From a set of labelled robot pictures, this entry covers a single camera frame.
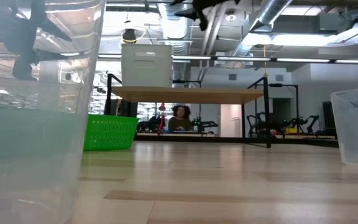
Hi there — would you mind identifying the yellow hanging cord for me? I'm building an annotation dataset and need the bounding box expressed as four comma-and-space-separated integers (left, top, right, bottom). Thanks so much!
262, 44, 268, 78

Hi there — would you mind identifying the clear plastic basket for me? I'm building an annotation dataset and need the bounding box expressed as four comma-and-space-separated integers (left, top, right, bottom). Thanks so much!
330, 86, 358, 169
0, 0, 107, 224

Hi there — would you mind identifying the person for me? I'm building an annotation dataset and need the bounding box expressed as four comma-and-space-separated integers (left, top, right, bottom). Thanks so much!
167, 105, 195, 132

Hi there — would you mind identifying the black metal table frame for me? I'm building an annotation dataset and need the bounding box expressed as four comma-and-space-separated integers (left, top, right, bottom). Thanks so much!
134, 136, 341, 149

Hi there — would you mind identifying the wooden shelf with black legs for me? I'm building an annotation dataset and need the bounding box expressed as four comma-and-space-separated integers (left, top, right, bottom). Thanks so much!
104, 73, 273, 149

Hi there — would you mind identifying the black camera frame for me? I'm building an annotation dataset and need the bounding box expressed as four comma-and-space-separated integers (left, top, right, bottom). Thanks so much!
268, 82, 300, 138

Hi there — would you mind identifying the black hanging cable reel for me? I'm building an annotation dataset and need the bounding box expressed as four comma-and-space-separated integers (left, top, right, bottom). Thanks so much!
122, 27, 138, 44

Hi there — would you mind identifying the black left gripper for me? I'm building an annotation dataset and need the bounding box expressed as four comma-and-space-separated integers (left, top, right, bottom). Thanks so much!
4, 20, 73, 78

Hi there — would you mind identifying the grey workbench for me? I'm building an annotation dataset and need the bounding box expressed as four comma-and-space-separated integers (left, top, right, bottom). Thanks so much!
273, 133, 337, 140
135, 132, 220, 139

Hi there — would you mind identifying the red stand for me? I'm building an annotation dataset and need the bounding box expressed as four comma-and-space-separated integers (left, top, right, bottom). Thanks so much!
158, 102, 167, 133

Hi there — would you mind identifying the white plastic basket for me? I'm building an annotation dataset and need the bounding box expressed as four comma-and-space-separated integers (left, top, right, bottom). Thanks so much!
121, 57, 173, 88

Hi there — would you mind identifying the linear ceiling light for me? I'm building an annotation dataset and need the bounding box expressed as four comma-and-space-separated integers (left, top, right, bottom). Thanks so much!
97, 54, 358, 65

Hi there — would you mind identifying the black cabinet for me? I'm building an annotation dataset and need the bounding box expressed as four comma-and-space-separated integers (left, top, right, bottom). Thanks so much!
321, 100, 337, 137

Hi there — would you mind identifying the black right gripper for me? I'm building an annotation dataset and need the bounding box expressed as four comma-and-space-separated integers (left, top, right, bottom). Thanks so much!
174, 0, 242, 32

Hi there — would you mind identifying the silver ventilation duct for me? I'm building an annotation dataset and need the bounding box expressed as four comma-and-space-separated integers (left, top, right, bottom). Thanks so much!
228, 0, 294, 62
158, 0, 195, 90

